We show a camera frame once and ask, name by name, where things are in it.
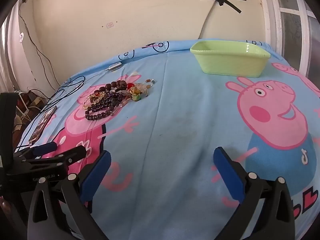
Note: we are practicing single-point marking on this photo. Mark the blue cartoon pig bedsheet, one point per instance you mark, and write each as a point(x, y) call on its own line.
point(175, 110)

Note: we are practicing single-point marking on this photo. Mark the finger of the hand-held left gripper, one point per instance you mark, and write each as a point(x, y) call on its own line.
point(45, 149)
point(72, 155)

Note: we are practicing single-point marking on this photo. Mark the smartphone with patterned case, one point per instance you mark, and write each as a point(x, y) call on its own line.
point(43, 122)

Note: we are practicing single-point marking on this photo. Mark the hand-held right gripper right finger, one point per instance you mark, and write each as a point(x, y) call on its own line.
point(230, 177)

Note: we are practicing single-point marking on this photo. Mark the small white device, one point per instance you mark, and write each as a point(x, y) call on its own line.
point(115, 66)

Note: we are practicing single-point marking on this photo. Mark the green plastic basin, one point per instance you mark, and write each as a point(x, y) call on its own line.
point(230, 60)

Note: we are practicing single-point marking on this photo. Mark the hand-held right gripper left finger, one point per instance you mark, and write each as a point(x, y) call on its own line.
point(96, 177)

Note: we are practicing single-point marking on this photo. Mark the white window frame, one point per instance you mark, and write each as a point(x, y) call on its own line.
point(273, 17)

